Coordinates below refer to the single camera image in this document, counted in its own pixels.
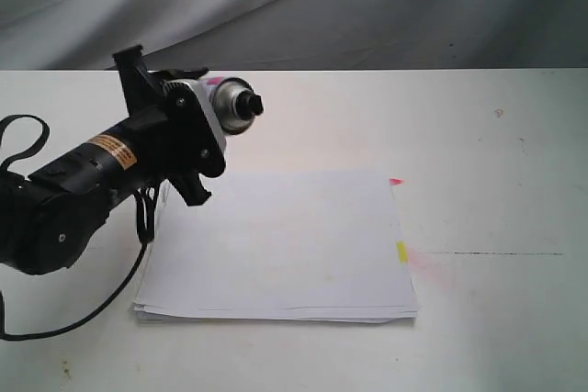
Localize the grey backdrop cloth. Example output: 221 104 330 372
1 0 587 70

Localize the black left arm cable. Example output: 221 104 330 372
0 113 162 343

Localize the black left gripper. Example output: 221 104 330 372
113 45 226 206

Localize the stack of white paper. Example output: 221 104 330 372
134 170 418 323

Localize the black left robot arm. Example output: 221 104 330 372
1 46 226 275

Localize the dotted white spray can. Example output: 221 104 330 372
199 76 264 136

